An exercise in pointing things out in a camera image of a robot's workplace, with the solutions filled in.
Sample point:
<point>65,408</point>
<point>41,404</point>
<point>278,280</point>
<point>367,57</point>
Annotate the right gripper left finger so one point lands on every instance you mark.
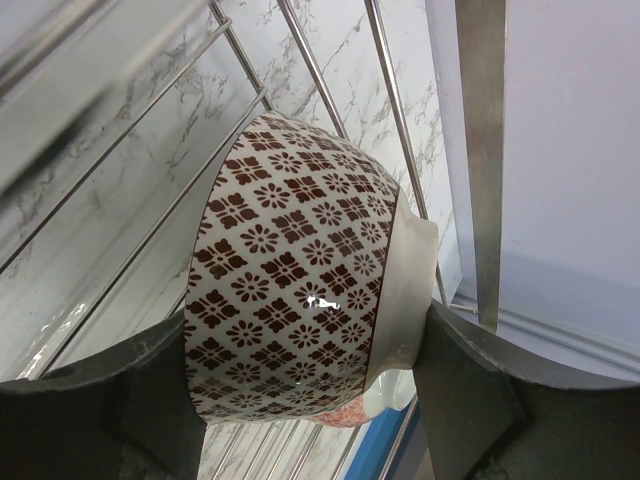
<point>123,413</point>

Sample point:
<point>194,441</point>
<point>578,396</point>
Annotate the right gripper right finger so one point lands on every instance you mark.
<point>493,410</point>

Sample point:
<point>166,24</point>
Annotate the brown square pattern bowl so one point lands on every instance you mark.
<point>310,277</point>

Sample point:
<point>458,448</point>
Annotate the metal wire dish rack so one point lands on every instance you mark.
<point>116,117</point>

